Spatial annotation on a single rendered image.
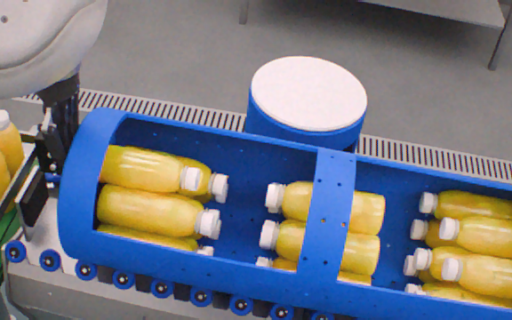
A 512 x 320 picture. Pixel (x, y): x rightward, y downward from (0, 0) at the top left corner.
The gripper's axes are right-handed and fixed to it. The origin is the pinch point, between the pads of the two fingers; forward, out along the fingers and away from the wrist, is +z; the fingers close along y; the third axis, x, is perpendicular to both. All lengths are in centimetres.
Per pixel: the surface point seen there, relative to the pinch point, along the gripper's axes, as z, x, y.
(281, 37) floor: 116, 21, -229
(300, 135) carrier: 15, 39, -34
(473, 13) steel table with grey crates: 87, 127, -250
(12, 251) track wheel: 19.1, -11.2, 8.6
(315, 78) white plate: 12, 40, -53
